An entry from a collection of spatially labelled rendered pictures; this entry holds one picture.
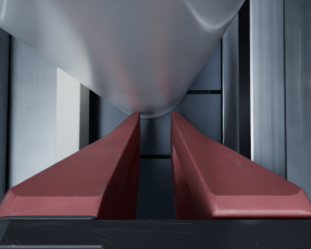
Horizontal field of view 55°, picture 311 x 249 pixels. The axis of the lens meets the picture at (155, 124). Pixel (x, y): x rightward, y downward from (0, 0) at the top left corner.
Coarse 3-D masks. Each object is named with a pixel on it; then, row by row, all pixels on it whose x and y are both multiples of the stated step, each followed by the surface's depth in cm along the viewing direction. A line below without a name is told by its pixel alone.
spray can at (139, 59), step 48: (0, 0) 2; (48, 0) 2; (96, 0) 2; (144, 0) 2; (192, 0) 3; (240, 0) 4; (48, 48) 4; (96, 48) 4; (144, 48) 4; (192, 48) 5; (144, 96) 8
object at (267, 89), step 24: (264, 0) 10; (240, 24) 11; (264, 24) 10; (240, 48) 11; (264, 48) 10; (240, 72) 11; (264, 72) 10; (240, 96) 11; (264, 96) 10; (240, 120) 11; (264, 120) 10; (240, 144) 11; (264, 144) 9
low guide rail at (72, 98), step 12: (60, 72) 14; (60, 84) 14; (72, 84) 14; (60, 96) 14; (72, 96) 14; (84, 96) 15; (60, 108) 14; (72, 108) 14; (84, 108) 15; (60, 120) 14; (72, 120) 14; (84, 120) 15; (60, 132) 14; (72, 132) 14; (84, 132) 15; (60, 144) 14; (72, 144) 14; (84, 144) 15; (60, 156) 14
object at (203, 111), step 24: (216, 48) 18; (216, 72) 18; (96, 96) 18; (192, 96) 18; (216, 96) 18; (96, 120) 18; (120, 120) 18; (144, 120) 18; (168, 120) 18; (192, 120) 18; (216, 120) 18; (144, 144) 18; (168, 144) 18; (144, 168) 18; (168, 168) 18; (144, 192) 18; (168, 192) 18; (144, 216) 18; (168, 216) 18
